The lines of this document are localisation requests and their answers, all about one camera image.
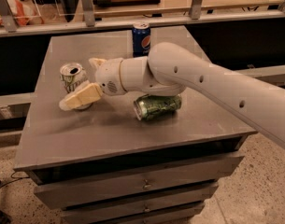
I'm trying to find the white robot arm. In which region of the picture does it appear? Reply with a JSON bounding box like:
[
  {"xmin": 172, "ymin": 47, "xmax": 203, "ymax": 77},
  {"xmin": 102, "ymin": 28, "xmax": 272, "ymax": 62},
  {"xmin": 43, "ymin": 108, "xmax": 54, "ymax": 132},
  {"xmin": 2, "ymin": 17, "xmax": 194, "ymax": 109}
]
[{"xmin": 59, "ymin": 42, "xmax": 285, "ymax": 149}]

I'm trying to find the blue pepsi can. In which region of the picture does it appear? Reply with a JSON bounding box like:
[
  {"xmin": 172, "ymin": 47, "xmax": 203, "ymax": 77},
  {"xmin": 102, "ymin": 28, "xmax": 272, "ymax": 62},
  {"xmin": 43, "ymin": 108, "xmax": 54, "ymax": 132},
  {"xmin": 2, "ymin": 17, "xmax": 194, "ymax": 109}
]
[{"xmin": 132, "ymin": 22, "xmax": 150, "ymax": 57}]

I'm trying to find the top grey drawer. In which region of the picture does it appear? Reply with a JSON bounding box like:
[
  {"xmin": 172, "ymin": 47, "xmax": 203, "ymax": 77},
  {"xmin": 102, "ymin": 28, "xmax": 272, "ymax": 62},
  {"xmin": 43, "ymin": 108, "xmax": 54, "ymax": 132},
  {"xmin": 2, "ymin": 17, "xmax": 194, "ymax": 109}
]
[{"xmin": 35, "ymin": 152, "xmax": 243, "ymax": 209}]

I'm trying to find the middle metal bracket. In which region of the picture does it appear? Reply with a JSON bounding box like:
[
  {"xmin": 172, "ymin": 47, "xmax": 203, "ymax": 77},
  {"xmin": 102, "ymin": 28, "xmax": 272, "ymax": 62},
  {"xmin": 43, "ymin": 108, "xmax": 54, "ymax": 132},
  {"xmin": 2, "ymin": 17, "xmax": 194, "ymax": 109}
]
[{"xmin": 81, "ymin": 0, "xmax": 95, "ymax": 27}]

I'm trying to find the grey drawer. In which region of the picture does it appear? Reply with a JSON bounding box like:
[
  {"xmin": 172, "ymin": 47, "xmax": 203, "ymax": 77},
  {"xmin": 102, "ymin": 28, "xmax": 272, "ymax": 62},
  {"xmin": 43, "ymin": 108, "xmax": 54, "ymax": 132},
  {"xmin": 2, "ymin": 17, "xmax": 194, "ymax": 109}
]
[
  {"xmin": 35, "ymin": 152, "xmax": 243, "ymax": 209},
  {"xmin": 62, "ymin": 182, "xmax": 219, "ymax": 224},
  {"xmin": 95, "ymin": 202, "xmax": 205, "ymax": 224}
]

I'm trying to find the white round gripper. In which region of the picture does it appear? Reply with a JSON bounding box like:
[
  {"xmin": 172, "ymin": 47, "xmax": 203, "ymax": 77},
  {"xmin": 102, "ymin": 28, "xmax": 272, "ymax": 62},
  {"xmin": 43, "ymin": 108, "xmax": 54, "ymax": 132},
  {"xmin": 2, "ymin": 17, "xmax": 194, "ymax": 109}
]
[{"xmin": 59, "ymin": 58, "xmax": 125, "ymax": 111}]

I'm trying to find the bottom grey drawer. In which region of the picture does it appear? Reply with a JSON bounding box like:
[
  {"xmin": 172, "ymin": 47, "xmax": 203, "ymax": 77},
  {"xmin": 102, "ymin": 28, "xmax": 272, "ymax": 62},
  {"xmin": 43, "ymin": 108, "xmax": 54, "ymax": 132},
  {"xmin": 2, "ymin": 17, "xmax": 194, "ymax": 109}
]
[{"xmin": 95, "ymin": 202, "xmax": 205, "ymax": 224}]

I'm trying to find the grey drawer cabinet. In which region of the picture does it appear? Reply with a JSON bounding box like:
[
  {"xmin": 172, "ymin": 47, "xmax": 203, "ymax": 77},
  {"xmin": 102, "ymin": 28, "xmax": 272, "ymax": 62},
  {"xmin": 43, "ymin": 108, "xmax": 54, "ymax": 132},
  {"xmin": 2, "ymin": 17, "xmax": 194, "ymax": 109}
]
[{"xmin": 15, "ymin": 31, "xmax": 251, "ymax": 214}]

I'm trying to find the left metal bracket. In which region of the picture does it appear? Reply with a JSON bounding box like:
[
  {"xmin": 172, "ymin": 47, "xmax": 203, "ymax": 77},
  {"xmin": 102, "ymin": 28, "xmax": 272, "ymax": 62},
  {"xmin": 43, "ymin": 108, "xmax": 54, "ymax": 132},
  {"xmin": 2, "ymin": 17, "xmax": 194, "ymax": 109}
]
[{"xmin": 0, "ymin": 0, "xmax": 18, "ymax": 33}]

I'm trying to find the middle grey drawer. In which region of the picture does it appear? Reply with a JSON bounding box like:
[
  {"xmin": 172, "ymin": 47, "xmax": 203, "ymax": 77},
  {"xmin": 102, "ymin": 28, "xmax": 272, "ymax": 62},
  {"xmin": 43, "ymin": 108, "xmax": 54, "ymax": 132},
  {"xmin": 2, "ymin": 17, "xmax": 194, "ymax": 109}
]
[{"xmin": 62, "ymin": 182, "xmax": 219, "ymax": 224}]

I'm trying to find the orange white bag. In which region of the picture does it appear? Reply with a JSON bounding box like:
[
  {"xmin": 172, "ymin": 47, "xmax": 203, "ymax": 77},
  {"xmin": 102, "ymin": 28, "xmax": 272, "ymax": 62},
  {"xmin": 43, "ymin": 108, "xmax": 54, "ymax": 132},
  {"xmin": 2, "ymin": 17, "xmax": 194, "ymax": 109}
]
[{"xmin": 0, "ymin": 0, "xmax": 44, "ymax": 27}]

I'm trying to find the white green 7up can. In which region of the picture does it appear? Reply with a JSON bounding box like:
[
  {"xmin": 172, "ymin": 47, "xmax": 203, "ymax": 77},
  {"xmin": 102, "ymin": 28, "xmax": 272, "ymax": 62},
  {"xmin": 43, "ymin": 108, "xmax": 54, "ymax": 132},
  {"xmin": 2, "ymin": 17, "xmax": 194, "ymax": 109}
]
[{"xmin": 59, "ymin": 63, "xmax": 89, "ymax": 111}]

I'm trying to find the green crushed soda can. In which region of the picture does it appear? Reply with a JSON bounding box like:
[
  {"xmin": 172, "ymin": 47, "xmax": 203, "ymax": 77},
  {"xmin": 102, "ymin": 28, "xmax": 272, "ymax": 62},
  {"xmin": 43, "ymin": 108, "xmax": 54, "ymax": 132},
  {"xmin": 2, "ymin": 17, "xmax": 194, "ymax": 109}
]
[{"xmin": 133, "ymin": 94, "xmax": 182, "ymax": 120}]

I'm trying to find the black floor cable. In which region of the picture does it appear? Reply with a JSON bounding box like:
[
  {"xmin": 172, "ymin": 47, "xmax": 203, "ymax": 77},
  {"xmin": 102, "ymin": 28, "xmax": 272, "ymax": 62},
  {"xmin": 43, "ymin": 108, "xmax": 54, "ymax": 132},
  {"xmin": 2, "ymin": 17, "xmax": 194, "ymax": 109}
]
[{"xmin": 0, "ymin": 171, "xmax": 31, "ymax": 192}]

